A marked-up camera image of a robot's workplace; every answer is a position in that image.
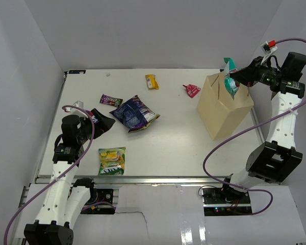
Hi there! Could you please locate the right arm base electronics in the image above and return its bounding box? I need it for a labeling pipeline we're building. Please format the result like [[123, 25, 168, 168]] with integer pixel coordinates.
[[197, 185, 252, 217]]

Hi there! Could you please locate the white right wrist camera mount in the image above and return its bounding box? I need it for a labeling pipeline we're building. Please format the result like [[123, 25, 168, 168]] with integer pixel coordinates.
[[260, 40, 277, 64]]

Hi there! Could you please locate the purple chocolate bar wrapper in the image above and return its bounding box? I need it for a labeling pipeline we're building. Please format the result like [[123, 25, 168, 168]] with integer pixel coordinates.
[[100, 94, 123, 108]]

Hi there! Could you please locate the green yellow chips bag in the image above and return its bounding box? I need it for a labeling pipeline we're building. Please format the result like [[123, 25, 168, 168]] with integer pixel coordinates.
[[98, 147, 126, 175]]

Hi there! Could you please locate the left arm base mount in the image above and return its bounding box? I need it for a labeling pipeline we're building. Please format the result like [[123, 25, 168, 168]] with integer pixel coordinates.
[[81, 188, 118, 215]]

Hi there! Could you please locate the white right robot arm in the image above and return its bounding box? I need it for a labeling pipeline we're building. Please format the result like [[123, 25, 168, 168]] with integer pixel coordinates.
[[220, 52, 306, 204]]

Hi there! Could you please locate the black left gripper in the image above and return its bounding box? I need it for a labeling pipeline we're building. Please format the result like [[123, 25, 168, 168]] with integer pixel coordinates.
[[77, 108, 115, 143]]

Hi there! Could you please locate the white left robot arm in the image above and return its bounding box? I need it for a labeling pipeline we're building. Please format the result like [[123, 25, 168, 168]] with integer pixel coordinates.
[[23, 109, 115, 244]]

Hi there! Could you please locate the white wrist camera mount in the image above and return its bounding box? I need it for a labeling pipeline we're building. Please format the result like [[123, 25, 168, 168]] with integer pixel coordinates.
[[64, 101, 87, 117], [260, 40, 277, 64]]

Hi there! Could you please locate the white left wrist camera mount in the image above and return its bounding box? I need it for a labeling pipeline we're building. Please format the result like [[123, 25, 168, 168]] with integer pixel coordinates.
[[64, 101, 87, 117]]

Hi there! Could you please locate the teal candy packet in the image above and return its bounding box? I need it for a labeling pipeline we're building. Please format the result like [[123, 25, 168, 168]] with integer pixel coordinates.
[[223, 57, 240, 99]]

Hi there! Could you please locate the purple white snack packet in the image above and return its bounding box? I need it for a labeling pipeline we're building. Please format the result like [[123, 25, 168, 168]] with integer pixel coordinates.
[[86, 108, 99, 124]]

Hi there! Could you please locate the dark blue chips bag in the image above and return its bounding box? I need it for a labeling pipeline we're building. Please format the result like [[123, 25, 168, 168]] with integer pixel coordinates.
[[110, 95, 160, 133]]

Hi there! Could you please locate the red candy packet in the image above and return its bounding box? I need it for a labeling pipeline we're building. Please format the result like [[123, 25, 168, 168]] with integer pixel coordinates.
[[183, 84, 201, 98]]

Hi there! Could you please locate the brown paper bag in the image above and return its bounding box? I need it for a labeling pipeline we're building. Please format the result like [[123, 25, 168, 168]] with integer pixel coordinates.
[[196, 72, 254, 140]]

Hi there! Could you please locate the yellow snack bar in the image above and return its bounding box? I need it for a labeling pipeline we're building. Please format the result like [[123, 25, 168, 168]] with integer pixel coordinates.
[[145, 74, 159, 89]]

